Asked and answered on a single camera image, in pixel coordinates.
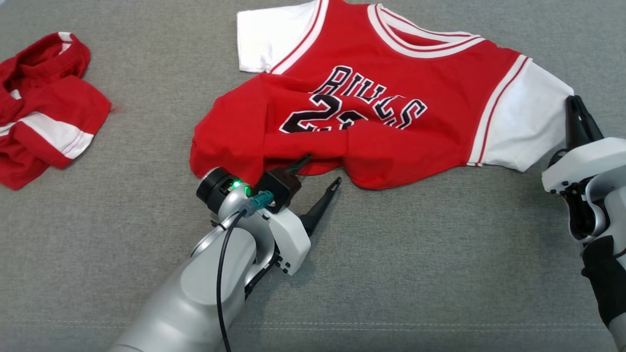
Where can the red shorts with white band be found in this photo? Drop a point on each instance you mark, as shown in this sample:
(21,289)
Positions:
(49,98)

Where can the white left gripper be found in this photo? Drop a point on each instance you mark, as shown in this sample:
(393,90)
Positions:
(291,239)

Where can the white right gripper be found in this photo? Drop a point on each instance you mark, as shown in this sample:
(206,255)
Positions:
(582,164)

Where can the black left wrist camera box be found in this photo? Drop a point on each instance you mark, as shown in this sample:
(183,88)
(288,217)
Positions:
(279,188)

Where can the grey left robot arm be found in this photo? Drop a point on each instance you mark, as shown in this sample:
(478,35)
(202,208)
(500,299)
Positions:
(195,293)

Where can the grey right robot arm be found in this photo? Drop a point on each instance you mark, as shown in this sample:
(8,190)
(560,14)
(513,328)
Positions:
(606,283)

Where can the red Bulls basketball jersey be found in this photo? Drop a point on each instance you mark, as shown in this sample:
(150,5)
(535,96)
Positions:
(415,156)

